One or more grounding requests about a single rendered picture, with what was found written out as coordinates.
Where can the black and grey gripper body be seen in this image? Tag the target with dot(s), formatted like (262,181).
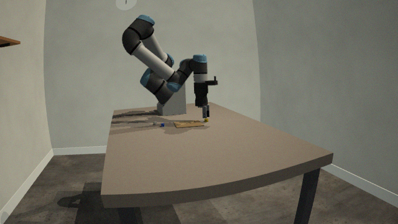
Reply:
(201,88)

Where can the tan square mat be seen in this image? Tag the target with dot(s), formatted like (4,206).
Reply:
(187,124)

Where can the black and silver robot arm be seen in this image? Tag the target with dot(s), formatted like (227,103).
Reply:
(159,63)

